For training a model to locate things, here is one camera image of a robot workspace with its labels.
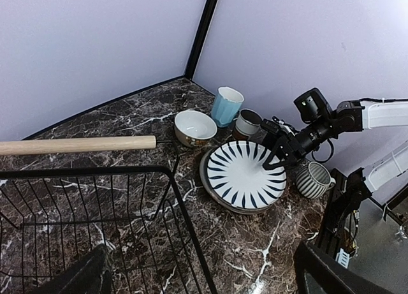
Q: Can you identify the white slotted cable duct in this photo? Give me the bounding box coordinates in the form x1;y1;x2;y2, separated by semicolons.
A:
335;248;351;269

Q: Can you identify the black frame post right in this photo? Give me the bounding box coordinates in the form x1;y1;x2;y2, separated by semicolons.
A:
184;0;218;80

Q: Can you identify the striped round mug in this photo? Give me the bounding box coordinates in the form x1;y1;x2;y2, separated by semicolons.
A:
295;162;336;199

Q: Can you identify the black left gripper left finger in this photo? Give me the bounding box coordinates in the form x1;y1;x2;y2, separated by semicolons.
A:
30;244;113;293

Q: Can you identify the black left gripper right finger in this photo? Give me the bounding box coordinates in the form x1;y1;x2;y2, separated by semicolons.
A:
294;241;389;293

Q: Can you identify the wooden rack handle far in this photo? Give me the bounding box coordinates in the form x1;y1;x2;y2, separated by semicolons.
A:
1;135;157;156

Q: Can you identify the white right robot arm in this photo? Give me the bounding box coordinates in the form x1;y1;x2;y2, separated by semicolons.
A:
261;87;407;202

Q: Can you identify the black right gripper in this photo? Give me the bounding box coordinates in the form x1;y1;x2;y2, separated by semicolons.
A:
263;126;338;170

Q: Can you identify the white steel tumbler cup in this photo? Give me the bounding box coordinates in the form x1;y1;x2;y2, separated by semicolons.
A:
232;108;262;140

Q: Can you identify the grey reindeer plate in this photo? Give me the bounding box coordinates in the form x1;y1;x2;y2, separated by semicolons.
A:
199;147;288;214

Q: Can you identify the light blue faceted mug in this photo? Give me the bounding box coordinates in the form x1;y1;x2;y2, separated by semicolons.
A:
210;86;244;128

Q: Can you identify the black wire dish rack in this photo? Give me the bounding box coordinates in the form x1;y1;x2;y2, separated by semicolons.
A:
1;140;217;293

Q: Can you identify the beige patterned bowl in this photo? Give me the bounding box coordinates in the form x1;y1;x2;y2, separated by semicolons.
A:
174;110;218;147

